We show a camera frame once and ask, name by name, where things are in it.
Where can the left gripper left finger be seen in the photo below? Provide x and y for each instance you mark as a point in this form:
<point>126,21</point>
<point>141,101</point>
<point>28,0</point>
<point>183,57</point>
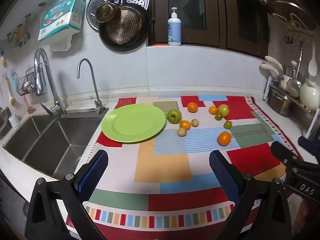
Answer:
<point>44,219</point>

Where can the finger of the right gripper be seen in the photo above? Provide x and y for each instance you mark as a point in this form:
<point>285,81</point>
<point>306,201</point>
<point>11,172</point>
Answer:
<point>282,153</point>
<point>311,146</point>

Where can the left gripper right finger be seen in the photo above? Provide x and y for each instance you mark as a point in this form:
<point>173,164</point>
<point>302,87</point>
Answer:
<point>261,209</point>

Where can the large orange front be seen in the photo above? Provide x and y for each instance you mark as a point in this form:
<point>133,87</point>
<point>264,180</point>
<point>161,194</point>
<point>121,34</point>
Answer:
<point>224,138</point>

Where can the small green fruit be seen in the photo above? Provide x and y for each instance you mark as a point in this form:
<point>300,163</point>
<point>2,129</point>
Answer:
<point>228,125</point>
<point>218,116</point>

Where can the large yellow-green fruit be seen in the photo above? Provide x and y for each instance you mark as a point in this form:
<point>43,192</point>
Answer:
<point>224,110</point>

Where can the brown kiwi back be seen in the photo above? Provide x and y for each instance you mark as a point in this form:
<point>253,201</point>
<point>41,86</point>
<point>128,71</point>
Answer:
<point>195,123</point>

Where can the brown kiwi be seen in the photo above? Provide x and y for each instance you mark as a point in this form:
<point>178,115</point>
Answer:
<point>181,132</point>
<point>195,123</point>

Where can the orange small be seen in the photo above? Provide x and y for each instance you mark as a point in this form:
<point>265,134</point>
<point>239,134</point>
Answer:
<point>185,124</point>

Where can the brown kiwi front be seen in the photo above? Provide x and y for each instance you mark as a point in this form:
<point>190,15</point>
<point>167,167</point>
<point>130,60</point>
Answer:
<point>181,132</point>

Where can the green apple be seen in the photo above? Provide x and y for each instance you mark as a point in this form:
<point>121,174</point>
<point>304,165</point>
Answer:
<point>174,116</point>

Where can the person right hand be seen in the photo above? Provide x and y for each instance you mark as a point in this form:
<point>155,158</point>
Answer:
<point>306,224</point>

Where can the steel pot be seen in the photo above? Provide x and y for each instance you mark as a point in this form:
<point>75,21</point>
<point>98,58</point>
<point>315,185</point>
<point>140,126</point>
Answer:
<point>280,103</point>

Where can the white ceramic jug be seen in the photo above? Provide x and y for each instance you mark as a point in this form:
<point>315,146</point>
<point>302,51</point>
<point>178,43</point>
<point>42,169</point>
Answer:
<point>310,95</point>

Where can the steel ladle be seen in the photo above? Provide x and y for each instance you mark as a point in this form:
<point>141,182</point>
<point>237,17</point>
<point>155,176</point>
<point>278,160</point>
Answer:
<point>293,85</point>

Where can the stainless steel sink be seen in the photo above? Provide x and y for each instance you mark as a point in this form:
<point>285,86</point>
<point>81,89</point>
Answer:
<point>54,145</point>

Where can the white spoon hanging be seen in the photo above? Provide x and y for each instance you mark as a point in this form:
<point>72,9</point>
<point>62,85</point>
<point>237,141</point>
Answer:
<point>312,67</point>

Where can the small orange back right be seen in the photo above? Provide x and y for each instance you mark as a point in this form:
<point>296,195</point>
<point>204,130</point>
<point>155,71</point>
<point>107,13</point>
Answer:
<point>213,110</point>

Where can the colourful patchwork table mat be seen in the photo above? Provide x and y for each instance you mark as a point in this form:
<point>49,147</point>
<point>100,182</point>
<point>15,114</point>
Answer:
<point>164,188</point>

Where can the large chrome faucet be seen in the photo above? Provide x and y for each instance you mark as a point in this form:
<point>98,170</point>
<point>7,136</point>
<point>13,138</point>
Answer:
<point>42,66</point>

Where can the orange back left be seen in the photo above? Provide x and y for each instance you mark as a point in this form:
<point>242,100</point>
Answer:
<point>192,107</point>

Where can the green plate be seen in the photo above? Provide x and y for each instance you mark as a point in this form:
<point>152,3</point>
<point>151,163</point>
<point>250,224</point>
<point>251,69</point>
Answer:
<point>133,123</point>

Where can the white blue soap bottle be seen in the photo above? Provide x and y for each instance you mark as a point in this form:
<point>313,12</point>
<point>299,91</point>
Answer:
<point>174,29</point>

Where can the paper towel box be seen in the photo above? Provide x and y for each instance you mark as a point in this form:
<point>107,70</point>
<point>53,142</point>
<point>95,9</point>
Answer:
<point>60,22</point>

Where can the brass perforated strainer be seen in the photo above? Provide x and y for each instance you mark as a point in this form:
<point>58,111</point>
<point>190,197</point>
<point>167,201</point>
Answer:
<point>125,28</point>

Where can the black frying pan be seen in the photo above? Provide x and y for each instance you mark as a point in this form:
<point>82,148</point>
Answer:
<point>141,37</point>

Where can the small brass ladle cup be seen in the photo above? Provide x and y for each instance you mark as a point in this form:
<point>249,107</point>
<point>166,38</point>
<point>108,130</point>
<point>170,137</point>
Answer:
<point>108,13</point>

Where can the white knife handle lower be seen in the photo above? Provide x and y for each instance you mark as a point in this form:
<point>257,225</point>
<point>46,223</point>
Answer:
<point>268,70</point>

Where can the white knife handle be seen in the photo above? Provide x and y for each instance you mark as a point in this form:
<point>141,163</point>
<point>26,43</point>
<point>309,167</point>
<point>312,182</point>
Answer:
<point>275,62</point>
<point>268,70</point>

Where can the white knife handle upper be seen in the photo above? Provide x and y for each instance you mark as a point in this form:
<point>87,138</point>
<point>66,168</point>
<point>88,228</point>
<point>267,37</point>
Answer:
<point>275,62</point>

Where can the wire sponge basket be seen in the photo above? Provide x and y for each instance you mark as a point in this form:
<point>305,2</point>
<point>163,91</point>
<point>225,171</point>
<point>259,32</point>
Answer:
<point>26,83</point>

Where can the dark wooden window frame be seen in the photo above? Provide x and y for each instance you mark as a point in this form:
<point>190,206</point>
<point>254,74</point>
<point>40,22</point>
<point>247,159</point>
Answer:
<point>238,25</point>

